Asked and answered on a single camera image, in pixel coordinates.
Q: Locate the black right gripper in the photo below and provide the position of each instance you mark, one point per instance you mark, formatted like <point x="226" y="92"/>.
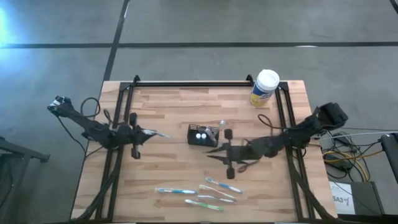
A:
<point x="241" y="153"/>

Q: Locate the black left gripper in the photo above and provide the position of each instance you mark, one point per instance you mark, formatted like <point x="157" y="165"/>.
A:
<point x="127" y="135"/>

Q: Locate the blue white toothbrush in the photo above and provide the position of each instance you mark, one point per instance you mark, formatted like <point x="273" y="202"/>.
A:
<point x="225" y="186"/>
<point x="161" y="134"/>
<point x="177" y="191"/>

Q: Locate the orange white toothbrush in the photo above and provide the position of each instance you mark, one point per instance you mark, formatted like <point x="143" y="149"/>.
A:
<point x="217" y="192"/>

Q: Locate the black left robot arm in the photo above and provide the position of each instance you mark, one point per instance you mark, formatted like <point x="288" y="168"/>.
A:
<point x="93" y="130"/>

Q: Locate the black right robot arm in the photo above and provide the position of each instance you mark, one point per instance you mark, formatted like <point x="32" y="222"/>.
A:
<point x="298" y="135"/>

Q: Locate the green white wrapped toothbrush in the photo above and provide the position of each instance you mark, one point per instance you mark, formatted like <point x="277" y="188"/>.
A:
<point x="205" y="205"/>

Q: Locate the Lysol wipes canister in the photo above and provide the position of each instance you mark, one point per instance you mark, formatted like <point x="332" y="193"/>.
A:
<point x="264" y="90"/>

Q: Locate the black power brick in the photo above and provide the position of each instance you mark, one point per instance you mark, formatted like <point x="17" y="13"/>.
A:
<point x="339" y="163"/>

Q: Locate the white paper label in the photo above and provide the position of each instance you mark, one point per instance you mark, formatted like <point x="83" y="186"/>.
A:
<point x="342" y="199"/>

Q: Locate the dark metal cart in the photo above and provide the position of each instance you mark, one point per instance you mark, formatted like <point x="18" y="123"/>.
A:
<point x="18" y="152"/>

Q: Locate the dark grey box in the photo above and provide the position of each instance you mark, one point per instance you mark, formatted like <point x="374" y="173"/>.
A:
<point x="368" y="199"/>

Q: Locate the black cylinder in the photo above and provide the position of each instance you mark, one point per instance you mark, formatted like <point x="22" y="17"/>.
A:
<point x="390" y="155"/>

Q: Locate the black aluminium table frame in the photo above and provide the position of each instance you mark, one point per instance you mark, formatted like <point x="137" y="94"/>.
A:
<point x="202" y="84"/>

